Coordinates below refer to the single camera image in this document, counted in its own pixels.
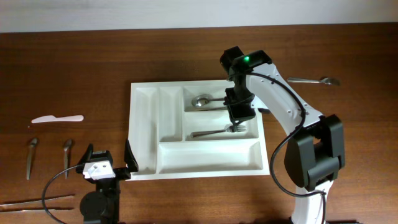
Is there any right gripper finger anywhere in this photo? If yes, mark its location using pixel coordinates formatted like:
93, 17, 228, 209
223, 88, 234, 105
227, 104, 256, 123

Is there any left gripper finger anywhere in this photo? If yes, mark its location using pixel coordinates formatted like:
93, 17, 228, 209
124, 139, 139, 172
78, 144, 93, 165

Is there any steel fork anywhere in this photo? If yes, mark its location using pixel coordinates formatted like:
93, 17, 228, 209
287, 77, 340, 86
190, 125, 247, 138

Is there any large steel spoon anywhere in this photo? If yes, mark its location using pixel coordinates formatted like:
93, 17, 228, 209
193, 106, 227, 111
191, 95, 224, 108

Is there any steel fork top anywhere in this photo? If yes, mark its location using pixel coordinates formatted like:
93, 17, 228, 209
287, 77, 340, 86

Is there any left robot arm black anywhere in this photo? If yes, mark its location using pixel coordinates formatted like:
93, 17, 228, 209
76, 140, 139, 223

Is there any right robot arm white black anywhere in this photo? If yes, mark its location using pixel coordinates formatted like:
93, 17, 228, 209
220, 47, 345, 223

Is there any small steel teaspoon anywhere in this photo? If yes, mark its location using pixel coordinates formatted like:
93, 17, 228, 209
63, 139, 73, 179
26, 138, 38, 180

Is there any pink plastic knife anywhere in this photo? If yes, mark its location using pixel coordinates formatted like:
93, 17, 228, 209
31, 115, 84, 124

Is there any small steel teaspoon far left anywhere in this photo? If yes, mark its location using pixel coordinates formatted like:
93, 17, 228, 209
26, 138, 38, 180

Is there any white plastic cutlery tray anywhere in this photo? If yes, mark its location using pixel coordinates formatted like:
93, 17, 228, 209
128, 80, 269, 180

